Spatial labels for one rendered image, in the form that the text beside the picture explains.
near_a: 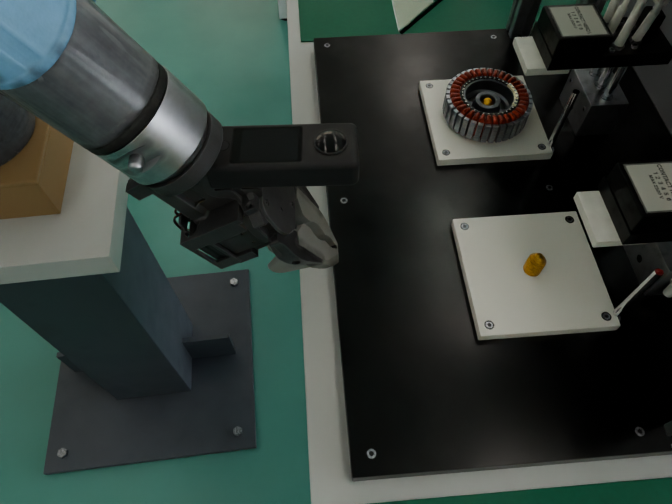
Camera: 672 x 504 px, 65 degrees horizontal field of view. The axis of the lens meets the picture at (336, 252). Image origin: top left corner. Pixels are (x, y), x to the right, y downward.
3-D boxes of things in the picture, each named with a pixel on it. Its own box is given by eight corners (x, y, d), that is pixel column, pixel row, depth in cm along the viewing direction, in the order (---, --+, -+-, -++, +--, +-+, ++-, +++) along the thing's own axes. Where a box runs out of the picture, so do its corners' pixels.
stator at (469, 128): (446, 145, 69) (452, 124, 66) (437, 86, 75) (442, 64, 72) (532, 145, 69) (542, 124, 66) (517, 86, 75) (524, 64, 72)
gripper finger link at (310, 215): (297, 247, 58) (243, 206, 51) (344, 230, 55) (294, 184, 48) (297, 272, 56) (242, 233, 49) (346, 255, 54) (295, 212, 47)
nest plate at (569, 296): (477, 340, 56) (480, 336, 55) (450, 224, 64) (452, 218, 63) (616, 330, 57) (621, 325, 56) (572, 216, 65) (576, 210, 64)
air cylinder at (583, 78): (574, 136, 72) (591, 105, 67) (557, 97, 76) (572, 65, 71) (611, 134, 72) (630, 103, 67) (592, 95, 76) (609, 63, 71)
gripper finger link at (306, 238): (297, 272, 56) (242, 233, 49) (346, 255, 54) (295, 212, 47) (298, 299, 55) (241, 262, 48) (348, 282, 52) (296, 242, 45)
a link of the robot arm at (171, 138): (173, 45, 36) (160, 134, 32) (218, 89, 39) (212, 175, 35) (98, 93, 39) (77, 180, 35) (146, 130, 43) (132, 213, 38)
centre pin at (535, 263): (525, 277, 59) (533, 264, 56) (521, 262, 60) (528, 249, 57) (542, 276, 59) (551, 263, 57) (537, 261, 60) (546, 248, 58)
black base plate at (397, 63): (351, 482, 51) (352, 478, 49) (313, 49, 84) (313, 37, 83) (822, 442, 53) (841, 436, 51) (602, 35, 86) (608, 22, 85)
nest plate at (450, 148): (437, 166, 69) (438, 159, 68) (418, 87, 77) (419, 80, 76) (550, 159, 69) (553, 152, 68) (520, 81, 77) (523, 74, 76)
